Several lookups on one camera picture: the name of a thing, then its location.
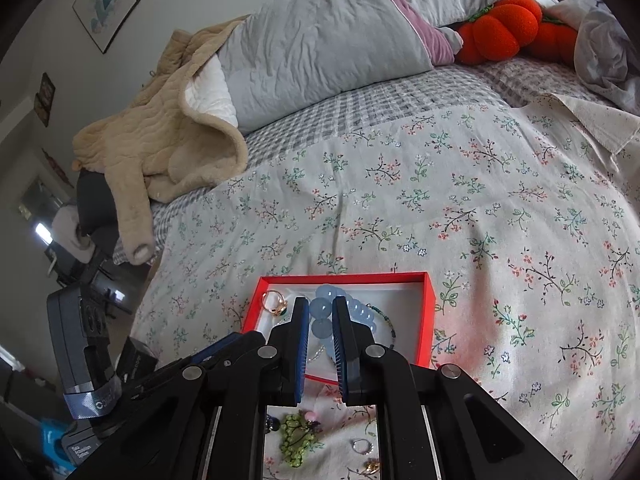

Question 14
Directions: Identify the light blue bead bracelet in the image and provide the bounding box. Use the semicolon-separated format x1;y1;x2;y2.
309;283;377;362

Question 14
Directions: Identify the white cloth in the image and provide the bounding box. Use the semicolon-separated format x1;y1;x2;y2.
52;207;97;264

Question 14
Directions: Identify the green bead bracelet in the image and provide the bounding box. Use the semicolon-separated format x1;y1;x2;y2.
277;409;322;467

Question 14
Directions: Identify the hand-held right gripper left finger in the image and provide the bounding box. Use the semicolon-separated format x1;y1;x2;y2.
65;296;309;480

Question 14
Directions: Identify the framed blue wall picture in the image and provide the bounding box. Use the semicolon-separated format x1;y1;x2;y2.
72;0;141;55

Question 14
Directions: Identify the gold ring with white stone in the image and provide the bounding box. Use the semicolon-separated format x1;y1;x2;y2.
261;289;290;317

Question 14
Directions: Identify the floral bed sheet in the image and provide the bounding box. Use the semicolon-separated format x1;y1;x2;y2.
131;91;640;480

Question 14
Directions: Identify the red jewelry box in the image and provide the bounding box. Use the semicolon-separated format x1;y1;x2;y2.
241;271;437;386

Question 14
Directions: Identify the grey quilt with pink trim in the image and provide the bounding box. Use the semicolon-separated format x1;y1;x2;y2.
217;0;463;136

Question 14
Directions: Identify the thin dark bead bracelet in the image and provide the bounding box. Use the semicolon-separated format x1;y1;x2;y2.
366;302;401;351

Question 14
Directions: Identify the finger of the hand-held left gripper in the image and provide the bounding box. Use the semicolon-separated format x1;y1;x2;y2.
150;331;267;395

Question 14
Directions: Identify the small dark wall sign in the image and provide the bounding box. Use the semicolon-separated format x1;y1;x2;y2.
34;72;55;126

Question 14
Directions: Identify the grey crumpled cloth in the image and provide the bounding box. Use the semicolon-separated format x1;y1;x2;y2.
547;0;640;112

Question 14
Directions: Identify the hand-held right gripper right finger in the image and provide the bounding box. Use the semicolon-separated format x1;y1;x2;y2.
332;296;578;480

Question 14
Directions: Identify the dark chair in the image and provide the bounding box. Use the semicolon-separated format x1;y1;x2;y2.
59;167;123;286

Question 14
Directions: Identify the grey checked bed sheet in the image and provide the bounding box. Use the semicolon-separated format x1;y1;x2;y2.
112;61;618;266

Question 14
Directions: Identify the orange pumpkin plush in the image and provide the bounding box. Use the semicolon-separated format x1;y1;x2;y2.
456;0;582;66

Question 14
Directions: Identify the beige quilted jacket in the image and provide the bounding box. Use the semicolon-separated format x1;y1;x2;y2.
71;14;251;265

